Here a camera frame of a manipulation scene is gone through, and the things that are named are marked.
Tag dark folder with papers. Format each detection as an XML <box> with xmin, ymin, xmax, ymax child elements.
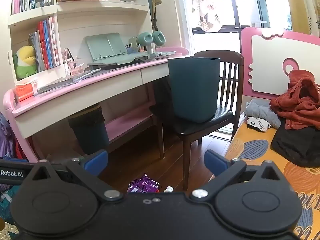
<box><xmin>37</xmin><ymin>69</ymin><xmax>101</xmax><ymax>93</ymax></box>

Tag purple backpack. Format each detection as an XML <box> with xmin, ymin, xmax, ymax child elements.
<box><xmin>0</xmin><ymin>112</ymin><xmax>28</xmax><ymax>161</ymax></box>

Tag wall scroll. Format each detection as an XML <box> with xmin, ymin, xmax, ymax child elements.
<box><xmin>299</xmin><ymin>0</ymin><xmax>320</xmax><ymax>37</ymax></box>

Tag black framed window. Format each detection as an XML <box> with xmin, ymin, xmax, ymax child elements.
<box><xmin>185</xmin><ymin>0</ymin><xmax>272</xmax><ymax>55</ymax></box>

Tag rust red clothing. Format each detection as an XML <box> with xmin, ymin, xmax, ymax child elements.
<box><xmin>269</xmin><ymin>69</ymin><xmax>320</xmax><ymax>130</ymax></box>

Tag cream desk hutch shelf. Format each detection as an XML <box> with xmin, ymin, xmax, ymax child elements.
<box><xmin>7</xmin><ymin>0</ymin><xmax>157</xmax><ymax>83</ymax></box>

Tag teal bin with black bag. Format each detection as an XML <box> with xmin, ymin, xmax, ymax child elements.
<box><xmin>68</xmin><ymin>105</ymin><xmax>110</xmax><ymax>155</ymax></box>

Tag floral hanging garment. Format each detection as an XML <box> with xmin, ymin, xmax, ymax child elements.
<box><xmin>189</xmin><ymin>0</ymin><xmax>223</xmax><ymax>32</ymax></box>

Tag yellow blue curtain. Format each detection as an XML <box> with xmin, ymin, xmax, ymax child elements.
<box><xmin>147</xmin><ymin>0</ymin><xmax>161</xmax><ymax>33</ymax></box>

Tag pink and white bed headboard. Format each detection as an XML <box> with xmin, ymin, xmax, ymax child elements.
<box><xmin>241</xmin><ymin>27</ymin><xmax>320</xmax><ymax>101</ymax></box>

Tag grey-green desk tray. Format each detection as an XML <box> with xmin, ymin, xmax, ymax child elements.
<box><xmin>87</xmin><ymin>51</ymin><xmax>176</xmax><ymax>71</ymax></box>

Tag small pink desk trinkets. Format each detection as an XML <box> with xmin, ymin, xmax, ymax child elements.
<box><xmin>62</xmin><ymin>47</ymin><xmax>85</xmax><ymax>77</ymax></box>

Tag black clothing pile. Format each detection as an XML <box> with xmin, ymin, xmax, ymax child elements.
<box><xmin>271</xmin><ymin>124</ymin><xmax>320</xmax><ymax>168</ymax></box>

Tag row of red blue books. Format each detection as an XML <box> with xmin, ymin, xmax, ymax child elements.
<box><xmin>29</xmin><ymin>17</ymin><xmax>61</xmax><ymax>72</ymax></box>

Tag grey clothing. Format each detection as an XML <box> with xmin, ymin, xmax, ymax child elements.
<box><xmin>244</xmin><ymin>99</ymin><xmax>282</xmax><ymax>129</ymax></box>

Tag green yellow plush bird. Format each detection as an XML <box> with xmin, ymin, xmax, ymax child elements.
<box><xmin>13</xmin><ymin>45</ymin><xmax>38</xmax><ymax>78</ymax></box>

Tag purple snack packet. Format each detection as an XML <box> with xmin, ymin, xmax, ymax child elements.
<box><xmin>127</xmin><ymin>174</ymin><xmax>160</xmax><ymax>194</ymax></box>

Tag white printed cloth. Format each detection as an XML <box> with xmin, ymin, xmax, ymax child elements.
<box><xmin>246</xmin><ymin>117</ymin><xmax>271</xmax><ymax>132</ymax></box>

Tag green book stand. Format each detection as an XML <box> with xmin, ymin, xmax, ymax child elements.
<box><xmin>84</xmin><ymin>32</ymin><xmax>128</xmax><ymax>62</ymax></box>

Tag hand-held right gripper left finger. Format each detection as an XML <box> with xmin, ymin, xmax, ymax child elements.
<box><xmin>21</xmin><ymin>149</ymin><xmax>123</xmax><ymax>202</ymax></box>

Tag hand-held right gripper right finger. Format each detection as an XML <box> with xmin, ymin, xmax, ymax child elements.
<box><xmin>189</xmin><ymin>150</ymin><xmax>291</xmax><ymax>202</ymax></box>

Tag orange tissue box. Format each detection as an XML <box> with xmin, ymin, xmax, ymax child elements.
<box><xmin>15</xmin><ymin>80</ymin><xmax>38</xmax><ymax>102</ymax></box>

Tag teal plastic waste bin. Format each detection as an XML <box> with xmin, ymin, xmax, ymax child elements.
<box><xmin>167</xmin><ymin>57</ymin><xmax>221</xmax><ymax>123</ymax></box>

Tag pink and cream desk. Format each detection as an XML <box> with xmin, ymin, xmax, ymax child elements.
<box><xmin>2</xmin><ymin>47</ymin><xmax>190</xmax><ymax>163</ymax></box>

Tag dark wooden chair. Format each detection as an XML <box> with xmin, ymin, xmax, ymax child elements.
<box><xmin>149</xmin><ymin>50</ymin><xmax>245</xmax><ymax>190</ymax></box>

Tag green headphones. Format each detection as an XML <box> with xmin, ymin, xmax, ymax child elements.
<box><xmin>136</xmin><ymin>31</ymin><xmax>166</xmax><ymax>55</ymax></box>

